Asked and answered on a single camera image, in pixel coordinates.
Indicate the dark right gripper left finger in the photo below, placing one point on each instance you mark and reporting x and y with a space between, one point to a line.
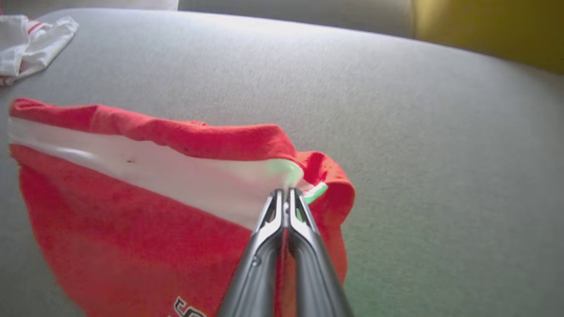
260 273

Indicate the red Bulls 23 jersey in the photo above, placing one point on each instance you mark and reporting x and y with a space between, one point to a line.
26 48

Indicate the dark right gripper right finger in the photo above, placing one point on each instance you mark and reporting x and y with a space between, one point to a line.
315 273

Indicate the grey sofa seat cushion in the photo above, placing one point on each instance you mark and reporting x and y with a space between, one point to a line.
418 154
286 11

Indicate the yellow sofa backrest cushion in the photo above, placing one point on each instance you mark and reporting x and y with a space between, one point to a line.
493 31

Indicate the red white-striped basketball shorts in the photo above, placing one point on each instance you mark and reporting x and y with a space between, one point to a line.
110 220

